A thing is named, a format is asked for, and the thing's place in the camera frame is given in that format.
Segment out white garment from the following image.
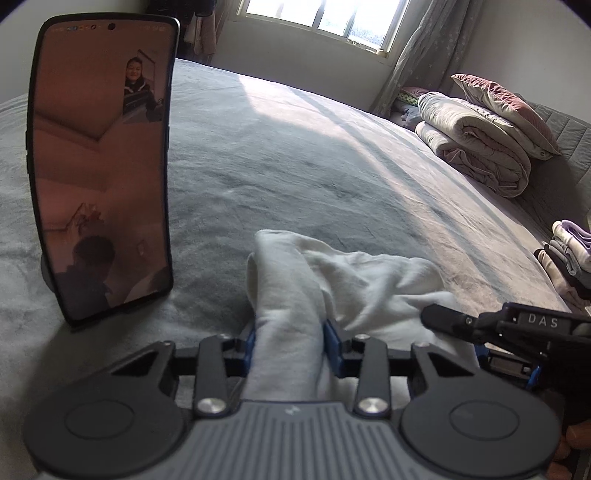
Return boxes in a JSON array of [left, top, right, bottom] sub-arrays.
[[242, 230, 477, 405]]

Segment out stack of folded clothes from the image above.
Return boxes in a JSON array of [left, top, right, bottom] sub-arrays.
[[534, 219, 590, 311]]

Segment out hanging clothes in corner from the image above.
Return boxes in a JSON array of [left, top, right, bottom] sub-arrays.
[[177, 0, 232, 64]]

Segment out right hand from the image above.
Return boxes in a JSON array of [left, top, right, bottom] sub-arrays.
[[546, 421, 591, 480]]

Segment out folded beige pink quilt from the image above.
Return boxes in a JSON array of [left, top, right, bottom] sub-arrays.
[[415, 92, 531, 198]]

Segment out grey bed blanket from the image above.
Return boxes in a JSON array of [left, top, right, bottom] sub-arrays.
[[0, 57, 574, 480]]

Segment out pink beige pillow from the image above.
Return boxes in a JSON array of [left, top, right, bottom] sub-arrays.
[[451, 74, 561, 156]]

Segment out grey star curtain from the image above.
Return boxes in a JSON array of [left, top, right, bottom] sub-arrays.
[[370, 0, 484, 118]]

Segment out smartphone on stand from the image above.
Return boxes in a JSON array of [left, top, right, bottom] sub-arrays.
[[26, 13, 180, 330]]

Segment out window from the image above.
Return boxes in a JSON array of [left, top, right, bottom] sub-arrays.
[[238, 0, 409, 56]]

